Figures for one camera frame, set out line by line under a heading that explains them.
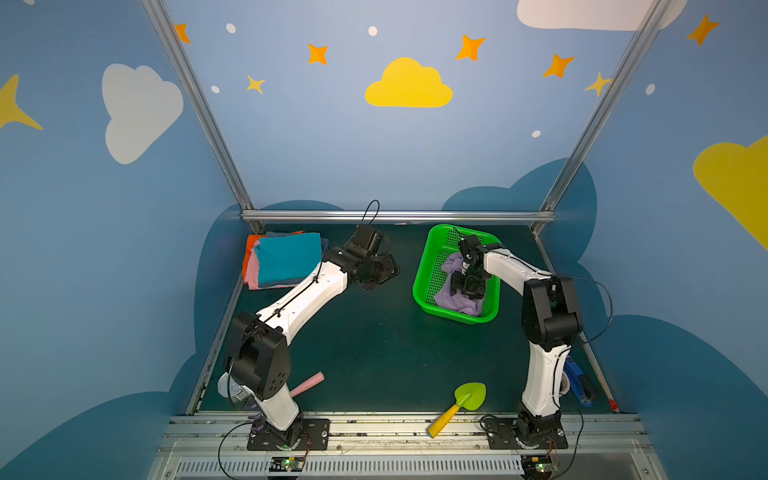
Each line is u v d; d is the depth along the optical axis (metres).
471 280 0.84
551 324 0.55
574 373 0.82
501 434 0.75
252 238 1.10
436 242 1.08
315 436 0.74
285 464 0.71
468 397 0.79
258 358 0.44
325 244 1.07
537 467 0.71
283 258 1.04
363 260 0.65
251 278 1.01
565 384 0.82
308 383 0.81
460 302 0.94
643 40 0.73
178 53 0.75
